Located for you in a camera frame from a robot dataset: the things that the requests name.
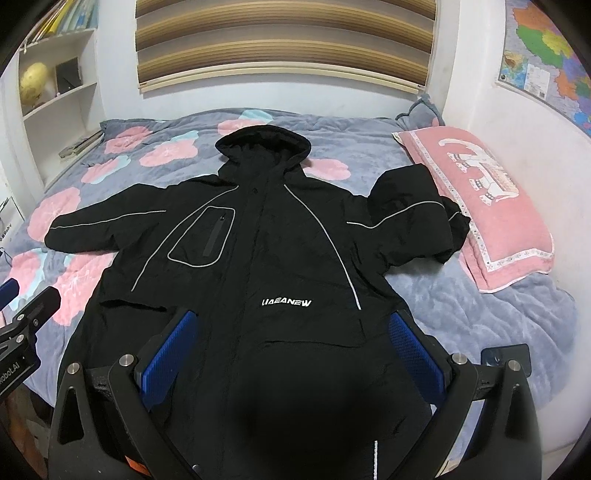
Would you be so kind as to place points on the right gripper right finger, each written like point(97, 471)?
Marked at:
point(506, 442)

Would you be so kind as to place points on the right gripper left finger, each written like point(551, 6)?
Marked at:
point(102, 425)

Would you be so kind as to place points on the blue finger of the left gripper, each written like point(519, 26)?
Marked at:
point(9, 290)

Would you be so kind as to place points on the black hooded jacket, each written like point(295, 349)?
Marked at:
point(293, 374)

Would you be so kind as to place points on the black phone on bed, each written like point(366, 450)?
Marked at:
point(499, 356)

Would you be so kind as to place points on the grey floral bed blanket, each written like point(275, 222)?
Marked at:
point(350, 153)

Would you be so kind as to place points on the white bookshelf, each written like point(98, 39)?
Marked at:
point(40, 143)

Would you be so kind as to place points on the pink pillow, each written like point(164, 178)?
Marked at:
point(508, 239)

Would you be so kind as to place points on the yellow globe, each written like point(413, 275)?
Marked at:
point(32, 83)

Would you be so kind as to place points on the dark box on shelf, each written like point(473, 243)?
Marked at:
point(68, 76)

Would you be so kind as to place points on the books on top shelf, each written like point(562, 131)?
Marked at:
point(66, 17)

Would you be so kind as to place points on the striped window blind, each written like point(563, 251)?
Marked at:
point(384, 43)

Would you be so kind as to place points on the grey pillow by wall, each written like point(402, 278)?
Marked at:
point(423, 113)

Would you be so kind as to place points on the colourful wall map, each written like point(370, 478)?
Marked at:
point(539, 61)

